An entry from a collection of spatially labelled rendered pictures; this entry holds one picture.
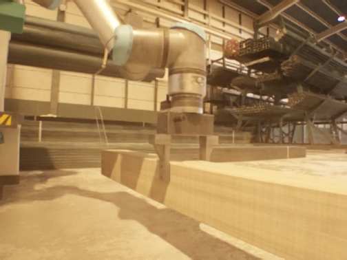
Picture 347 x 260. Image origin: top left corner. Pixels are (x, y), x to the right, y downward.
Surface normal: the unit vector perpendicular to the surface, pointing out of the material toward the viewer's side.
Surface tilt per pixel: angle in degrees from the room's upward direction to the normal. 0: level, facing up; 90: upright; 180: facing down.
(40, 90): 90
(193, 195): 90
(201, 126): 90
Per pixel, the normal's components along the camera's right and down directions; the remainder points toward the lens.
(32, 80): 0.55, -0.01
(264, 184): -0.84, -0.04
